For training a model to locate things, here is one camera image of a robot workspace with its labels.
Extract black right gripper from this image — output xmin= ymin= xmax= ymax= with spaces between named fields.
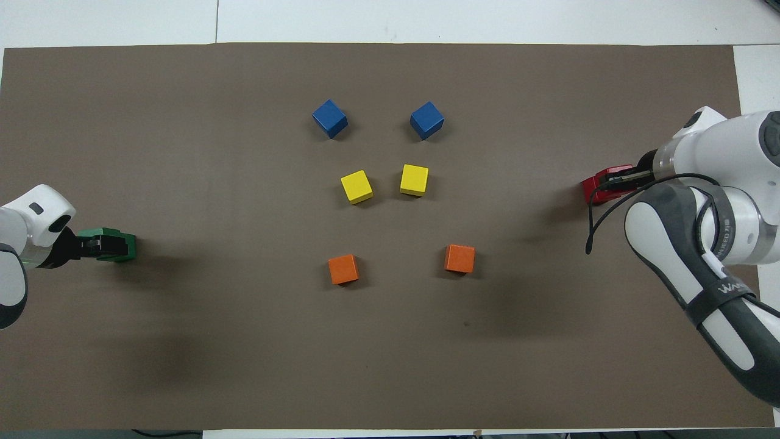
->
xmin=600 ymin=149 xmax=660 ymax=185

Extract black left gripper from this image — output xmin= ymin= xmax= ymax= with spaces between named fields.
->
xmin=54 ymin=229 xmax=130 ymax=269

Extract green wooden cube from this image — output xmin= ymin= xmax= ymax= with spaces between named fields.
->
xmin=77 ymin=227 xmax=127 ymax=262

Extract red wooden cube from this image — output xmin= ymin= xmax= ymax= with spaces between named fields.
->
xmin=594 ymin=165 xmax=638 ymax=205

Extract brown table mat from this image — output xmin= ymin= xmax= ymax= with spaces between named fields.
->
xmin=0 ymin=43 xmax=775 ymax=431

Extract orange wooden cube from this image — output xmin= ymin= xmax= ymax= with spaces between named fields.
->
xmin=444 ymin=244 xmax=476 ymax=274
xmin=328 ymin=254 xmax=360 ymax=285

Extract blue wooden cube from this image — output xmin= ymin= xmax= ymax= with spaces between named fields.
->
xmin=409 ymin=101 xmax=445 ymax=141
xmin=312 ymin=99 xmax=349 ymax=140

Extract yellow wooden cube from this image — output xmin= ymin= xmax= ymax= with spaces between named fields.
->
xmin=400 ymin=164 xmax=430 ymax=197
xmin=340 ymin=170 xmax=374 ymax=205

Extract black right arm gripper cable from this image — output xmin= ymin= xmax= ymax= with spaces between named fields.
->
xmin=585 ymin=173 xmax=723 ymax=257

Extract thin black loose cable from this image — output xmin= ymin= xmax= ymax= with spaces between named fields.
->
xmin=131 ymin=429 xmax=203 ymax=439

